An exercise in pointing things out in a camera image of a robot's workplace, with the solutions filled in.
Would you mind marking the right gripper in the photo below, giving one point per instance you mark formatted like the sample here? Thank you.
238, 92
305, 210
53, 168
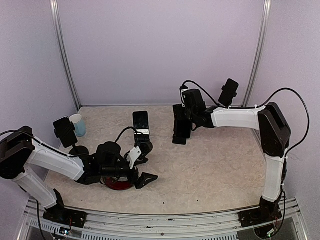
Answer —
178, 114

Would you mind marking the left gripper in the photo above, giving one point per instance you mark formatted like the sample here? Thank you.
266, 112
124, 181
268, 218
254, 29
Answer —
140, 183

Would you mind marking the black folding phone stand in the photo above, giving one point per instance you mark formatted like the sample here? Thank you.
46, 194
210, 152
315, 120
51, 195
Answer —
179, 141

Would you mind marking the round-base plate phone stand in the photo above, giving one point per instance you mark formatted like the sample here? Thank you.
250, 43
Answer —
142, 135

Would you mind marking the black pole phone stand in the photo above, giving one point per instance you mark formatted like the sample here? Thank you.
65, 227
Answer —
227, 95
78, 150

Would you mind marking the blue-edged black smartphone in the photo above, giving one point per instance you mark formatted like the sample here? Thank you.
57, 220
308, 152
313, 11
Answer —
182, 129

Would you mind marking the silver-edged black smartphone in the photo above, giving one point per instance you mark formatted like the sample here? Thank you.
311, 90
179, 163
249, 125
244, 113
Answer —
65, 131

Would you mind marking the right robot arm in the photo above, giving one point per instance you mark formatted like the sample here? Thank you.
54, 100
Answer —
274, 131

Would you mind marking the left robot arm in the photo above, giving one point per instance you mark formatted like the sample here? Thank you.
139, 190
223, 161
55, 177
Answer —
19, 149

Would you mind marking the red floral plate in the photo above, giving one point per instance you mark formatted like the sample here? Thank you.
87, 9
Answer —
117, 183

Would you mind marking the light blue mug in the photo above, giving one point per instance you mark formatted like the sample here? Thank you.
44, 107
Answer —
79, 124

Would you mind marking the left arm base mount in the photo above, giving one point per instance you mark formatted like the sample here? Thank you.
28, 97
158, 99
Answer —
66, 216

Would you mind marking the right aluminium frame post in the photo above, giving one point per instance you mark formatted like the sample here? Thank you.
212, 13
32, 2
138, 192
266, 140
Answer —
258, 52

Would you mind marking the aluminium frame post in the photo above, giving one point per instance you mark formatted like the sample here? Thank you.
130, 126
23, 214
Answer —
258, 52
63, 53

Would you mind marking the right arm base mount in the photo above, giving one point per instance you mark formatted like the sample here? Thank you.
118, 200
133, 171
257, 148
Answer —
266, 212

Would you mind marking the left aluminium frame post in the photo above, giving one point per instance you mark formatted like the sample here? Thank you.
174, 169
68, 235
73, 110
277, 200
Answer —
63, 53

